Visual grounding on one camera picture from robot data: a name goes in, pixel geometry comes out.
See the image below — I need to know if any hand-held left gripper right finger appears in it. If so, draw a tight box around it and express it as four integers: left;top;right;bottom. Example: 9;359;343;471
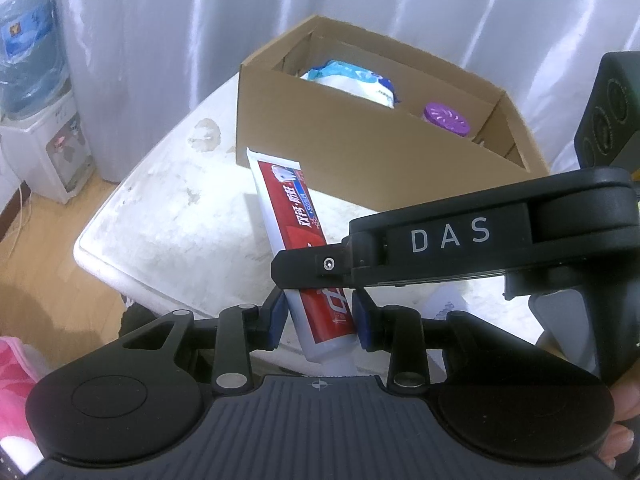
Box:
350;290;507;392

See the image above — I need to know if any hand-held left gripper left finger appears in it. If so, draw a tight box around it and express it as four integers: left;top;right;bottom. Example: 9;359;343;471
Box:
122;290;289;392

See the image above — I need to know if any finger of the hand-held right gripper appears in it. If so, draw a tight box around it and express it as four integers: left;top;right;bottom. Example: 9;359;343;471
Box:
270;243;354;292

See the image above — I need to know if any red toothpaste tube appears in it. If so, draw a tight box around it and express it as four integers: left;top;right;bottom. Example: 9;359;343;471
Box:
246;147;364;377

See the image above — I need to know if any brown cardboard box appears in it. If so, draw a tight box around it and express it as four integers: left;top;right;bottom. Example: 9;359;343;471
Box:
235;14;552;222

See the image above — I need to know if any teal wet wipes pack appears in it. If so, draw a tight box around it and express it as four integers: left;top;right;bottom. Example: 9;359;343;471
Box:
300;59;404;109

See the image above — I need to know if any person's right hand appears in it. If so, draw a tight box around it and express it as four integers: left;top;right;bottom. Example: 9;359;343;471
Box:
599;374;640;472

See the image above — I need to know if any white patterned packet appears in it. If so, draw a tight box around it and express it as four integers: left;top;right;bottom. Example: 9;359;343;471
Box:
422;291;468;322

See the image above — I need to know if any purple air freshener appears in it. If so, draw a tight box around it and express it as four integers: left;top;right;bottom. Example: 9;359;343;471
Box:
417;103;477;139

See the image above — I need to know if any white curtain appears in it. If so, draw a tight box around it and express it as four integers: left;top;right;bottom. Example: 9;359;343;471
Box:
47;0;640;183

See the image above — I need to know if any pink cloth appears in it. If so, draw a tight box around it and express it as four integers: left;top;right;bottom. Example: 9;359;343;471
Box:
0;336;47;442

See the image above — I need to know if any white water dispenser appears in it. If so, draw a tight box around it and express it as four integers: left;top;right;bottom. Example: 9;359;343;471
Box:
0;94;97;206

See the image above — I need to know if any blue water bottle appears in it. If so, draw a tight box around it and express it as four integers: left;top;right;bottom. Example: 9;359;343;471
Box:
0;0;72;122

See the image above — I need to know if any white cable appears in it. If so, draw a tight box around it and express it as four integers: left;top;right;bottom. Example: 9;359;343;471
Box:
0;184;32;258

